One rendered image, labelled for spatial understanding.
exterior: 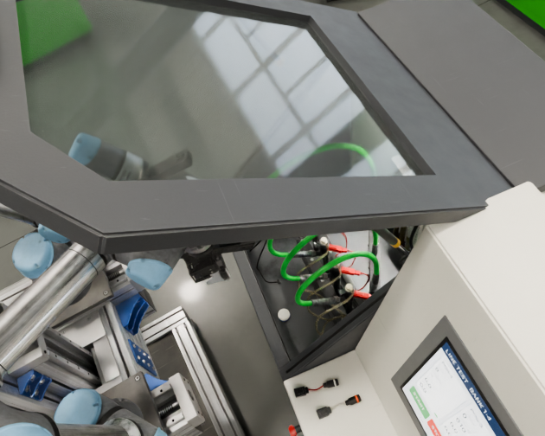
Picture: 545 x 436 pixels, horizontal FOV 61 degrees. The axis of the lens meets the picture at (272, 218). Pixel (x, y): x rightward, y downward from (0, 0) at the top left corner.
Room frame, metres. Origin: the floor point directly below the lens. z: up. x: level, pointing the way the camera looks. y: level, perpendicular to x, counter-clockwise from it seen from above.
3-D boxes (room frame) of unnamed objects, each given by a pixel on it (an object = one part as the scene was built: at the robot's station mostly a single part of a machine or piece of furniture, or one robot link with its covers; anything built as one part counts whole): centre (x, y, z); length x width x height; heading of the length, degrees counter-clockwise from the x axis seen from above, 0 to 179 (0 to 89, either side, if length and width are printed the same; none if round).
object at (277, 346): (0.69, 0.12, 0.87); 0.62 x 0.04 x 0.16; 9
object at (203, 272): (0.56, 0.18, 1.39); 0.09 x 0.08 x 0.12; 99
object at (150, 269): (0.49, 0.25, 1.54); 0.11 x 0.11 x 0.08; 51
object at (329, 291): (0.61, -0.13, 0.91); 0.34 x 0.10 x 0.15; 9
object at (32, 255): (0.80, 0.68, 1.20); 0.13 x 0.12 x 0.14; 156
